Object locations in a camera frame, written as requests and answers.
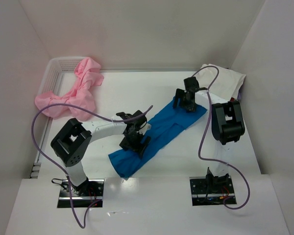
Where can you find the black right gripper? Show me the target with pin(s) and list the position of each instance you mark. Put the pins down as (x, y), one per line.
(186, 99)

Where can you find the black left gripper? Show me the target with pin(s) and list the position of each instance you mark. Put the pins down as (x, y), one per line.
(133, 141)

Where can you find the blue t shirt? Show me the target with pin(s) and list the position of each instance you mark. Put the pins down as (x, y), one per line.
(166, 125)

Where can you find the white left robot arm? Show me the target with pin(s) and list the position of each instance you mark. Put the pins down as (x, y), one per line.
(71, 142)

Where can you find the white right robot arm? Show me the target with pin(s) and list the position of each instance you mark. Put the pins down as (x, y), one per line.
(225, 119)

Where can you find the white folded t shirt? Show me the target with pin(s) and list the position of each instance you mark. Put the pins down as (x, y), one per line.
(226, 85)

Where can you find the pink t shirt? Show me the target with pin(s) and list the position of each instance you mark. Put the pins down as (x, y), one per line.
(87, 75)

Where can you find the white plastic basket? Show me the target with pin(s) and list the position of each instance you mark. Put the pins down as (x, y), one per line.
(56, 72)

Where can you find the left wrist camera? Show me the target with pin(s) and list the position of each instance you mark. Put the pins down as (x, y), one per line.
(145, 128)

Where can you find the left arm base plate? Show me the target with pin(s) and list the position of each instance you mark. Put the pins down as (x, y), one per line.
(82, 196)

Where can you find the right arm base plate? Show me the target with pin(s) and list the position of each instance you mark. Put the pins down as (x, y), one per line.
(206, 193)

